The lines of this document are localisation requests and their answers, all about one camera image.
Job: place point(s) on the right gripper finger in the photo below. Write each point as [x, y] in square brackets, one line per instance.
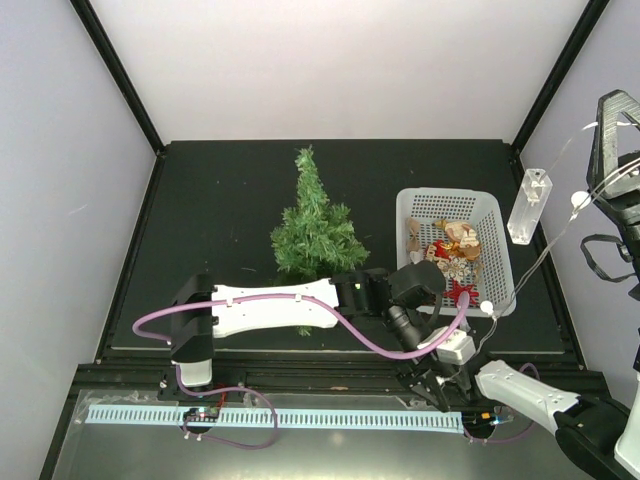
[619, 197]
[604, 155]

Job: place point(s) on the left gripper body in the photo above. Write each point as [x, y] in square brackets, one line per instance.
[411, 370]

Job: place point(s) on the clear battery box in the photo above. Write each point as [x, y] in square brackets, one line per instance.
[533, 193]

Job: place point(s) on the white plastic basket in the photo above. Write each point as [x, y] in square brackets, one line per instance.
[417, 209]

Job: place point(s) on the small green christmas tree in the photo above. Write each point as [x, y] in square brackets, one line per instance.
[316, 238]

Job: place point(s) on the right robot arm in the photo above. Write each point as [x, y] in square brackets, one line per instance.
[598, 435]

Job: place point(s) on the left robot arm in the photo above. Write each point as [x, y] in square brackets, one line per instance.
[407, 302]

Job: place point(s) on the red star ornament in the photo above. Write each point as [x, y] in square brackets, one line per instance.
[458, 289]

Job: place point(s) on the gold bell ornament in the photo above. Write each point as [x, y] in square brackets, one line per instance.
[441, 224]

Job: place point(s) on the small circuit board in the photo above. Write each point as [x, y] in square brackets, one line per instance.
[206, 414]

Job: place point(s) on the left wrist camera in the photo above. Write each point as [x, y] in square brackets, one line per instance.
[457, 349]

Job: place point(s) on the white slotted cable duct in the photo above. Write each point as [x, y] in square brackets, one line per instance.
[235, 417]

